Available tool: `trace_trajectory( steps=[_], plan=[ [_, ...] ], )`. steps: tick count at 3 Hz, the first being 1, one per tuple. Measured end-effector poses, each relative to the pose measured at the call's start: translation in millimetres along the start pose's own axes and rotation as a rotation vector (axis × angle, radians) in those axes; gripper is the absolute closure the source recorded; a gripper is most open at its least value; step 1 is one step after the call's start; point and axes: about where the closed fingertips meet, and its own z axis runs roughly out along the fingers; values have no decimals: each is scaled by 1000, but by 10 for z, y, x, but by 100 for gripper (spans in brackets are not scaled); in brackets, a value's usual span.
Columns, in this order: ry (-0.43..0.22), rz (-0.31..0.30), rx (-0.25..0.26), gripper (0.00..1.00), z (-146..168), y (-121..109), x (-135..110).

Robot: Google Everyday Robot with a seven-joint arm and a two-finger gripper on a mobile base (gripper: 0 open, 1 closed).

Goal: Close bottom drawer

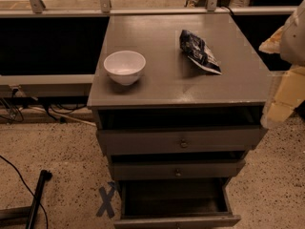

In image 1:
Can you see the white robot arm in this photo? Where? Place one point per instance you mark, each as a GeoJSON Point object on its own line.
{"type": "Point", "coordinates": [289, 42]}

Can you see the grey drawer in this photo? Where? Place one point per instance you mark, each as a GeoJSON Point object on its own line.
{"type": "Point", "coordinates": [175, 204]}
{"type": "Point", "coordinates": [175, 165]}
{"type": "Point", "coordinates": [168, 131]}

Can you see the white bowl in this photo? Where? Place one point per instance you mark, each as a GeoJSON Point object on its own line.
{"type": "Point", "coordinates": [125, 67]}

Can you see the blue tape cross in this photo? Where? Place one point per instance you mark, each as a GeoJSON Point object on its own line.
{"type": "Point", "coordinates": [106, 206]}

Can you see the metal railing frame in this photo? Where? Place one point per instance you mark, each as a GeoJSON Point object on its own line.
{"type": "Point", "coordinates": [26, 81]}

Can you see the grey wooden drawer cabinet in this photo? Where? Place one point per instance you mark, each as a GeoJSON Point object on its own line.
{"type": "Point", "coordinates": [170, 79]}

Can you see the black stand leg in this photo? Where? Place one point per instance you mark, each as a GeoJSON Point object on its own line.
{"type": "Point", "coordinates": [27, 214]}

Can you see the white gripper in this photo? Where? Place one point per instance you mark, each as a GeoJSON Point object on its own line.
{"type": "Point", "coordinates": [294, 43]}

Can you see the dark blue snack bag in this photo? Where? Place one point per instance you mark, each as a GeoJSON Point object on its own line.
{"type": "Point", "coordinates": [198, 52]}

